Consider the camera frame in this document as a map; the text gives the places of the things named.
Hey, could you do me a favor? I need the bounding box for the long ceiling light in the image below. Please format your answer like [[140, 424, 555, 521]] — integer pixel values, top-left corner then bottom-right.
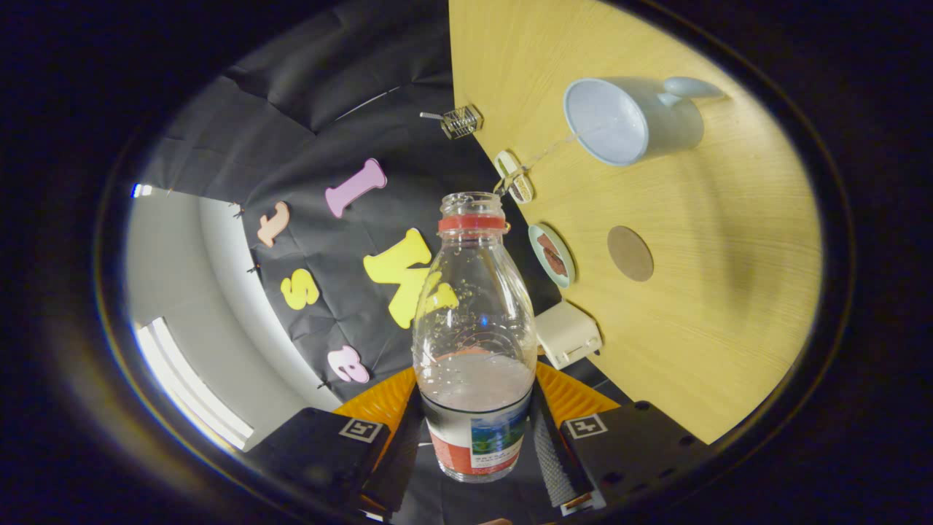
[[135, 317, 256, 451]]

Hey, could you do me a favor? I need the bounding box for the wire mesh holder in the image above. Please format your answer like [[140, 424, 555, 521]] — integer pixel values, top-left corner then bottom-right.
[[440, 104, 484, 140]]

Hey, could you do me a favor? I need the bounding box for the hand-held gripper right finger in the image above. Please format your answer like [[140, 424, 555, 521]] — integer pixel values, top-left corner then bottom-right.
[[532, 361, 712, 519]]

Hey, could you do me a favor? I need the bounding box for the clear juice bottle red label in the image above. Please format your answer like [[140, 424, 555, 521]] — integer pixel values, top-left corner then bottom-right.
[[412, 192, 538, 483]]

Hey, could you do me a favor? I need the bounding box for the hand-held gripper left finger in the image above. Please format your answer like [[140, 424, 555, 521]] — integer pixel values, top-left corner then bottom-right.
[[244, 365, 426, 520]]

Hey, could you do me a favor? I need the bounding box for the white divided dish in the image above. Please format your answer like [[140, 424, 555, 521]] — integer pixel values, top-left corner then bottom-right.
[[494, 149, 535, 204]]

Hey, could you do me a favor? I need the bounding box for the pale blue cup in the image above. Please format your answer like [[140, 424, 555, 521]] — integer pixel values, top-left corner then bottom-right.
[[563, 76, 726, 167]]

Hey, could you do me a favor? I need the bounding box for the pale green plate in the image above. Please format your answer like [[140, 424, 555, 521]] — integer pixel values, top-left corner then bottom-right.
[[528, 223, 577, 289]]

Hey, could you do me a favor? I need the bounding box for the white toaster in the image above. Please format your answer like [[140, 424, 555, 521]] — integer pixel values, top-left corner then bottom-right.
[[536, 300, 604, 370]]

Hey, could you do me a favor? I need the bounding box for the wooden table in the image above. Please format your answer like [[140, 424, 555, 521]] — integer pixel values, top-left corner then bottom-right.
[[448, 0, 823, 446]]

